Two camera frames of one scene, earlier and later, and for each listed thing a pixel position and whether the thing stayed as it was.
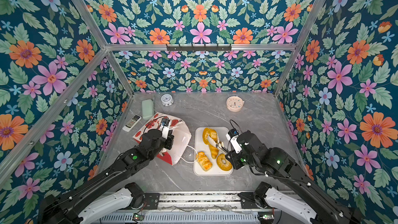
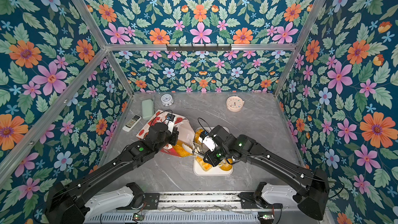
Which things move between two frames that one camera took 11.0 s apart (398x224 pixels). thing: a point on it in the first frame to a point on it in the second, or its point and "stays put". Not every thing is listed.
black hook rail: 204,48 stays put
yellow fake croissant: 212,133 to 198,133
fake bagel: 227,166 stays put
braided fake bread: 203,161 stays put
